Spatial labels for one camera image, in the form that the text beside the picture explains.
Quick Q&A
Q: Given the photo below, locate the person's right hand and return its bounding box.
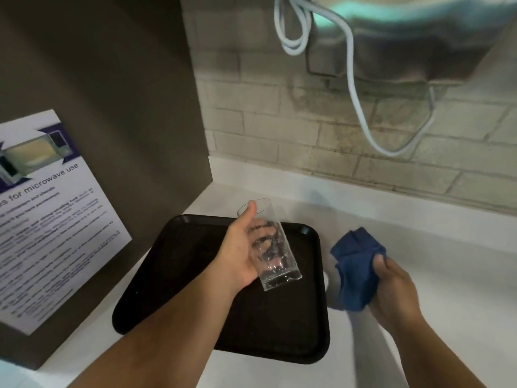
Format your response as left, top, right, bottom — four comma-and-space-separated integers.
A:
367, 254, 423, 335

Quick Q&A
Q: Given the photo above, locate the person's left hand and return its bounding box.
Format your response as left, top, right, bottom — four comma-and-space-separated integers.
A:
216, 200, 279, 294

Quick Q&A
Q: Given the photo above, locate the blue cloth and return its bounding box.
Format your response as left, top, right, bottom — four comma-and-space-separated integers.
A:
330, 227, 387, 312

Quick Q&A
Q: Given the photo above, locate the clear drinking glass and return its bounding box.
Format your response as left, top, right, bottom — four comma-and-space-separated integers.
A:
237, 198, 303, 292

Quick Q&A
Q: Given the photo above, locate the person's left forearm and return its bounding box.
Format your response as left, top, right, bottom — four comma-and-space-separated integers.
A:
48, 279, 243, 388

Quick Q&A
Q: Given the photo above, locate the person's right forearm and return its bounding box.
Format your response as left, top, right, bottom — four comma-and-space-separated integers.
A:
384, 315, 491, 388

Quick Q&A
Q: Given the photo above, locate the black plastic tray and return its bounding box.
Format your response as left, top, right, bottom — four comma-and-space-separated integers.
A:
112, 214, 331, 365

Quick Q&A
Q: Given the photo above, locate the brown cabinet panel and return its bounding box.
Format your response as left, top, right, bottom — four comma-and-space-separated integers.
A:
0, 0, 214, 371

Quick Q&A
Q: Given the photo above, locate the white printed notice sheet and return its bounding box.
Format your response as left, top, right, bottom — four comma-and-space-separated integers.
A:
0, 109, 133, 336

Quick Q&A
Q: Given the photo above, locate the white cable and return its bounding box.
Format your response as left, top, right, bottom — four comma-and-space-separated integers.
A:
274, 0, 437, 158

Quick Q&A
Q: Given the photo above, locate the wall-mounted metal appliance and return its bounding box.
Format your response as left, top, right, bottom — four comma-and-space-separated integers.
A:
305, 0, 517, 87

